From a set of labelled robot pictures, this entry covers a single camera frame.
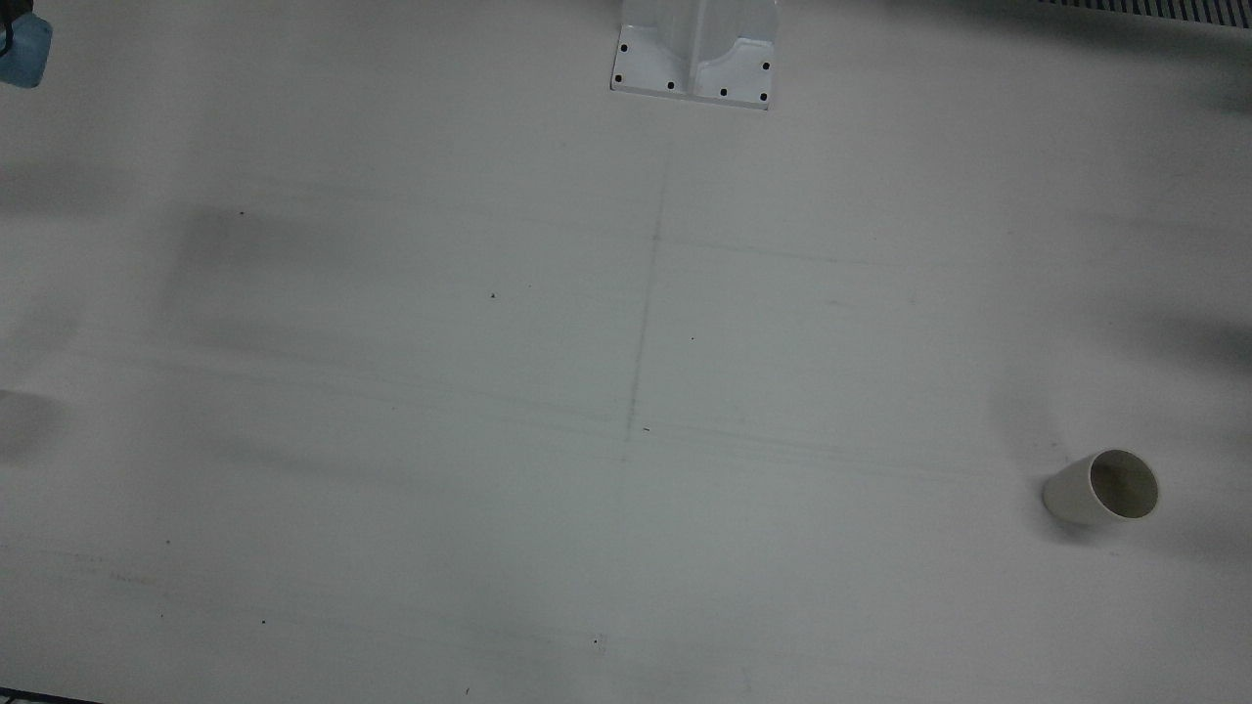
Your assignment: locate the beige paper cup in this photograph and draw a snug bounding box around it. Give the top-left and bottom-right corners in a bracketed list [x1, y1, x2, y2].
[1042, 449, 1161, 526]

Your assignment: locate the striped metal floor grating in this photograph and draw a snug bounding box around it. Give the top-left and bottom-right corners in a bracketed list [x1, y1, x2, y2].
[1037, 0, 1252, 28]

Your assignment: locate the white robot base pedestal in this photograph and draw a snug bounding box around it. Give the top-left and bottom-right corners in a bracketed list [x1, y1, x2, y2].
[609, 0, 781, 110]

